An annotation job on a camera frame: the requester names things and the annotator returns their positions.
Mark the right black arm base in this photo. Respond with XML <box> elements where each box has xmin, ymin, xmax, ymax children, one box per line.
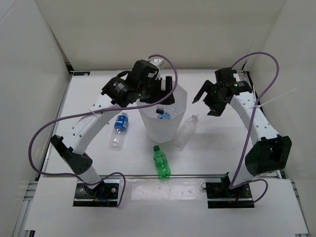
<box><xmin>200</xmin><ymin>181</ymin><xmax>254</xmax><ymax>209</ymax></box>

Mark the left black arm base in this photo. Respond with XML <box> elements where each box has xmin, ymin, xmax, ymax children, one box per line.
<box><xmin>73</xmin><ymin>179</ymin><xmax>120</xmax><ymax>207</ymax></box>

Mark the white zip tie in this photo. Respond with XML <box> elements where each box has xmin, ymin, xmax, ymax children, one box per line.
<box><xmin>251</xmin><ymin>88</ymin><xmax>297</xmax><ymax>109</ymax></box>

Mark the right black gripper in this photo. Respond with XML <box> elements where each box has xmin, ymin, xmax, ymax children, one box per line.
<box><xmin>192</xmin><ymin>80</ymin><xmax>228</xmax><ymax>117</ymax></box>

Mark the white octagonal bin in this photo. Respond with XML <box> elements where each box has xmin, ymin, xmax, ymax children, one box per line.
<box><xmin>137</xmin><ymin>85</ymin><xmax>187</xmax><ymax>143</ymax></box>

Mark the crushed blue-label water bottle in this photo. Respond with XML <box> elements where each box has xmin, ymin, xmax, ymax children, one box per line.
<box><xmin>157</xmin><ymin>111</ymin><xmax>172</xmax><ymax>120</ymax></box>

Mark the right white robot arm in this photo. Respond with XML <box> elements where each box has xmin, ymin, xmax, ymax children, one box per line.
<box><xmin>193</xmin><ymin>68</ymin><xmax>292</xmax><ymax>198</ymax></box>

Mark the clear unlabelled plastic bottle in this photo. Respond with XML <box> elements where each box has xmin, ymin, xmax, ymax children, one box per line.
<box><xmin>172</xmin><ymin>114</ymin><xmax>198</xmax><ymax>151</ymax></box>

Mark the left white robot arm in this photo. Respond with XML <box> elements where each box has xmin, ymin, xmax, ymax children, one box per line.
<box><xmin>50</xmin><ymin>54</ymin><xmax>178</xmax><ymax>198</ymax></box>

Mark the green soda bottle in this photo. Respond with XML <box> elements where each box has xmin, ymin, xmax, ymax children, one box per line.
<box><xmin>153</xmin><ymin>145</ymin><xmax>171</xmax><ymax>179</ymax></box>

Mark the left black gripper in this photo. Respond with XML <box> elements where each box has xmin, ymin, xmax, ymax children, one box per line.
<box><xmin>137</xmin><ymin>75</ymin><xmax>174</xmax><ymax>104</ymax></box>

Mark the aluminium table frame rail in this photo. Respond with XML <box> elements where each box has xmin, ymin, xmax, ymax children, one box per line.
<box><xmin>238</xmin><ymin>70</ymin><xmax>309</xmax><ymax>234</ymax></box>

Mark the small black-label bottle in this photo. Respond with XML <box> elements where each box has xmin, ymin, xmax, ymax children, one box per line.
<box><xmin>156</xmin><ymin>107</ymin><xmax>164</xmax><ymax>115</ymax></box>

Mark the blue-label clear bottle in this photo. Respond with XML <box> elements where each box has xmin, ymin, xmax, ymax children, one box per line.
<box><xmin>110</xmin><ymin>112</ymin><xmax>129</xmax><ymax>151</ymax></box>

